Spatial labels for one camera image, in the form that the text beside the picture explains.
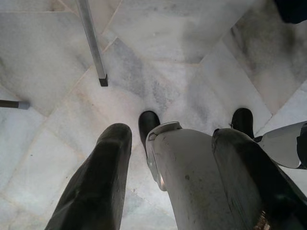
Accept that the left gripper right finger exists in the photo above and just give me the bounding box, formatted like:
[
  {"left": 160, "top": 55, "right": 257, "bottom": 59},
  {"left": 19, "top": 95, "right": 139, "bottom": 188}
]
[{"left": 212, "top": 127, "right": 307, "bottom": 230}]

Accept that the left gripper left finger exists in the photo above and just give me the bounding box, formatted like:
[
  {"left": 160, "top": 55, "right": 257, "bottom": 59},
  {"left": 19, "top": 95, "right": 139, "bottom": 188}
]
[{"left": 45, "top": 123, "right": 133, "bottom": 230}]

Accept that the silver robot right leg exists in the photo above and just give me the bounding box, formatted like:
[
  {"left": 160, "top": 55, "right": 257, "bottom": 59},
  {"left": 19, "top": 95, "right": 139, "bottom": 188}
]
[{"left": 254, "top": 121, "right": 307, "bottom": 170}]

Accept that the black robot right foot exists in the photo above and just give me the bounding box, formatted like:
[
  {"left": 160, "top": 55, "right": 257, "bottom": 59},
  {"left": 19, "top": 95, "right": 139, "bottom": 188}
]
[{"left": 231, "top": 107, "right": 255, "bottom": 139}]

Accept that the black robot foot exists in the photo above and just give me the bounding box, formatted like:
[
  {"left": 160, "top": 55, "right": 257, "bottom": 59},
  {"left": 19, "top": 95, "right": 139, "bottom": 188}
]
[
  {"left": 231, "top": 107, "right": 255, "bottom": 139},
  {"left": 138, "top": 110, "right": 161, "bottom": 154}
]

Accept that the black robot left foot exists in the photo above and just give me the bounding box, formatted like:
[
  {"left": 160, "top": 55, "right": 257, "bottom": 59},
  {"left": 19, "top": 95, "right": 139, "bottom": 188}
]
[{"left": 138, "top": 110, "right": 161, "bottom": 154}]

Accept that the silver metal clothes rack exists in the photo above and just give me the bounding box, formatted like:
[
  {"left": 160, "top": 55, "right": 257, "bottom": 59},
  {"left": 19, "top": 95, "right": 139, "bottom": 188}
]
[{"left": 76, "top": 0, "right": 108, "bottom": 87}]

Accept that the black T-shirt green logo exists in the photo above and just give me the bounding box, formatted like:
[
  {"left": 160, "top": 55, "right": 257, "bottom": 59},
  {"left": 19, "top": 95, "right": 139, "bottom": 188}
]
[{"left": 273, "top": 0, "right": 307, "bottom": 24}]

